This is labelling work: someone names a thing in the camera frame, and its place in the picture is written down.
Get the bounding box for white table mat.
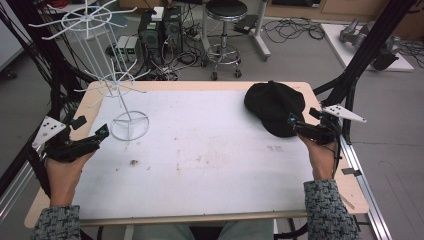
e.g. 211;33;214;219
71;89;316;221

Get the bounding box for person's left hand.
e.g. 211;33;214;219
44;150;97;208

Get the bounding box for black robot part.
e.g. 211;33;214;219
369;34;401;72

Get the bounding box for black computer tower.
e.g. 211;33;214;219
162;5;184;65
137;10;165;65

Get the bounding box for aluminium frame rail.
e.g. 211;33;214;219
0;159;38;223
339;135;394;240

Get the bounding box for black round stool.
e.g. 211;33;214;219
201;0;250;81

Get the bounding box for small white box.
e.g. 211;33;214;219
151;6;165;22

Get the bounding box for white wire hat rack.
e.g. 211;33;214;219
27;0;151;142

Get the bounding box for white floor board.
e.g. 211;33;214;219
321;22;415;73

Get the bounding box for person's legs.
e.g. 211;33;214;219
131;218;276;240

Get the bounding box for flat black box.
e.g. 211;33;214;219
232;14;260;35

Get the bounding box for black cable tangle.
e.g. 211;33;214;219
262;17;326;45

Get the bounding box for white table leg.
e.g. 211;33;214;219
252;0;273;63

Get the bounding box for grey tape piece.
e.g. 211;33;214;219
341;167;363;177

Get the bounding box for white power supply box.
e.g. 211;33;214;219
114;35;130;60
125;35;140;63

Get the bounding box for black cap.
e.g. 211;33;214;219
243;80;307;139

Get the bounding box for grey robot part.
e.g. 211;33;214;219
338;17;372;50

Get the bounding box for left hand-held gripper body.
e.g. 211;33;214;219
31;115;101;164

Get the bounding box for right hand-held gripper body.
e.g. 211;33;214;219
296;104;367;146

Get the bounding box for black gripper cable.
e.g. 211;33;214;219
327;122;343;178

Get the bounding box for person's right hand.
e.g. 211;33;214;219
298;135;338;182

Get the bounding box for black metal stand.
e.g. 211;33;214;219
0;0;88;198
312;0;418;145

